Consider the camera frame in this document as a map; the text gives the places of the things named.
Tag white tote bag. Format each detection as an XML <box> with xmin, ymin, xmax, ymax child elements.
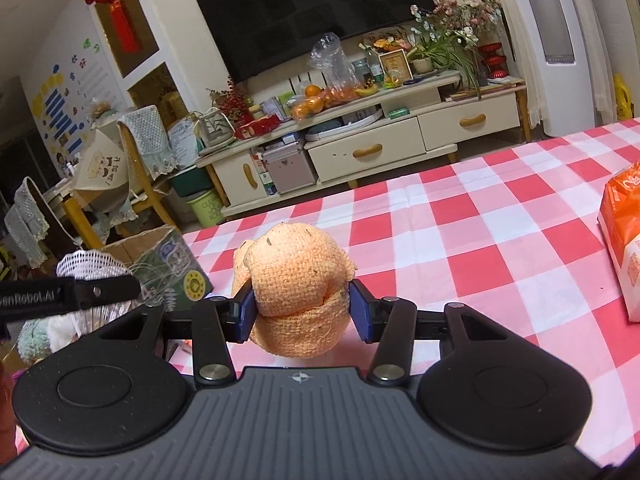
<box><xmin>196</xmin><ymin>107</ymin><xmax>236</xmax><ymax>150</ymax></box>

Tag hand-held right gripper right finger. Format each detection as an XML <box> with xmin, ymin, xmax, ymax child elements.
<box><xmin>349</xmin><ymin>280</ymin><xmax>506</xmax><ymax>388</ymax></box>

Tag white printed sack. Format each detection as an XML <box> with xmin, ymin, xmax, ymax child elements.
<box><xmin>167</xmin><ymin>120</ymin><xmax>202</xmax><ymax>171</ymax></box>

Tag red white checked tablecloth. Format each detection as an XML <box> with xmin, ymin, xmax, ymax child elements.
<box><xmin>10</xmin><ymin>117</ymin><xmax>640</xmax><ymax>471</ymax></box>

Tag white lace chair cover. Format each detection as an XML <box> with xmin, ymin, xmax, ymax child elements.
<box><xmin>117</xmin><ymin>105</ymin><xmax>179</xmax><ymax>181</ymax></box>
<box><xmin>4</xmin><ymin>180</ymin><xmax>51</xmax><ymax>270</ymax></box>

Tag red vase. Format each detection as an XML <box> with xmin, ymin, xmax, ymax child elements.
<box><xmin>477</xmin><ymin>42</ymin><xmax>507</xmax><ymax>80</ymax></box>

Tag green yarn ball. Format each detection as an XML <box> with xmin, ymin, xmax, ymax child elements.
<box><xmin>17</xmin><ymin>317</ymin><xmax>81</xmax><ymax>366</ymax></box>

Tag clear plastic bag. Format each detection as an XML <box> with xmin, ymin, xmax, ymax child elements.
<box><xmin>307</xmin><ymin>31</ymin><xmax>361</xmax><ymax>96</ymax></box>

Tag bag of oranges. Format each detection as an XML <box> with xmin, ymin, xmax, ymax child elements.
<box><xmin>290</xmin><ymin>82</ymin><xmax>361</xmax><ymax>122</ymax></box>

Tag light green bin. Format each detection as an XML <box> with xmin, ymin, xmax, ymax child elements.
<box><xmin>186</xmin><ymin>190</ymin><xmax>226</xmax><ymax>228</ymax></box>

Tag white tray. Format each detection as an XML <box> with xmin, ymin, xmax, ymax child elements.
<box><xmin>306</xmin><ymin>110</ymin><xmax>381</xmax><ymax>142</ymax></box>

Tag orange knitted cloth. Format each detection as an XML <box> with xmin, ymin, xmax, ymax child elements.
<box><xmin>231</xmin><ymin>223</ymin><xmax>357</xmax><ymax>359</ymax></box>

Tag cardboard box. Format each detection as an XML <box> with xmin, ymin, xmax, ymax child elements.
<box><xmin>100</xmin><ymin>225</ymin><xmax>215</xmax><ymax>311</ymax></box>

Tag orange snack packet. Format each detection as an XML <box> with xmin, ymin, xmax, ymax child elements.
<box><xmin>597</xmin><ymin>161</ymin><xmax>640</xmax><ymax>323</ymax></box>

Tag yellow detergent bottle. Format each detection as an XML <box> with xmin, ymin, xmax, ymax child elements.
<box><xmin>612</xmin><ymin>75</ymin><xmax>632</xmax><ymax>122</ymax></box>

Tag dark green container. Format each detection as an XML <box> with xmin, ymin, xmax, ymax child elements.
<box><xmin>170</xmin><ymin>165</ymin><xmax>213</xmax><ymax>198</ymax></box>

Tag cream TV cabinet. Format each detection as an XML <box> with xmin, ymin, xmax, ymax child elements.
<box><xmin>196</xmin><ymin>70</ymin><xmax>528</xmax><ymax>218</ymax></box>

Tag wooden photo frame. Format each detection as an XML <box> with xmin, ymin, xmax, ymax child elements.
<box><xmin>378</xmin><ymin>50</ymin><xmax>413</xmax><ymax>86</ymax></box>

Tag pink storage box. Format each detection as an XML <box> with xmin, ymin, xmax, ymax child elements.
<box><xmin>261</xmin><ymin>147</ymin><xmax>318</xmax><ymax>195</ymax></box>

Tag potted green plant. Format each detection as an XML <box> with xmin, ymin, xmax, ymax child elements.
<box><xmin>407</xmin><ymin>30</ymin><xmax>488</xmax><ymax>101</ymax></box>

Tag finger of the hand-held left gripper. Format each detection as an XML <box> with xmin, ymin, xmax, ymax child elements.
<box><xmin>57</xmin><ymin>275</ymin><xmax>142</xmax><ymax>311</ymax></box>

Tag black television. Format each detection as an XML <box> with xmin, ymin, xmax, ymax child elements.
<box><xmin>192</xmin><ymin>0</ymin><xmax>435</xmax><ymax>85</ymax></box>

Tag wall sticker chart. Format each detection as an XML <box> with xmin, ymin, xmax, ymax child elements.
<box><xmin>30</xmin><ymin>35</ymin><xmax>108</xmax><ymax>157</ymax></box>

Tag red berry branches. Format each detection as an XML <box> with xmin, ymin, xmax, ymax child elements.
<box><xmin>207</xmin><ymin>76</ymin><xmax>251</xmax><ymax>122</ymax></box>

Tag artificial flower bouquet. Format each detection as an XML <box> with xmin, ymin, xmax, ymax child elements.
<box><xmin>410</xmin><ymin>0</ymin><xmax>503</xmax><ymax>47</ymax></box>

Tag red flat box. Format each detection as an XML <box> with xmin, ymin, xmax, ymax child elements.
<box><xmin>233</xmin><ymin>114</ymin><xmax>282</xmax><ymax>140</ymax></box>

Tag white standing air conditioner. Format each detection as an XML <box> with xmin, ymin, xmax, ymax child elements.
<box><xmin>507</xmin><ymin>0</ymin><xmax>616</xmax><ymax>137</ymax></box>

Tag cartoon printed bag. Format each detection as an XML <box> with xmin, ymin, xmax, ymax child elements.
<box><xmin>74</xmin><ymin>127</ymin><xmax>134</xmax><ymax>212</ymax></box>

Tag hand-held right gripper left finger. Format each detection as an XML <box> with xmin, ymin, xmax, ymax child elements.
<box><xmin>95</xmin><ymin>280</ymin><xmax>259</xmax><ymax>388</ymax></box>

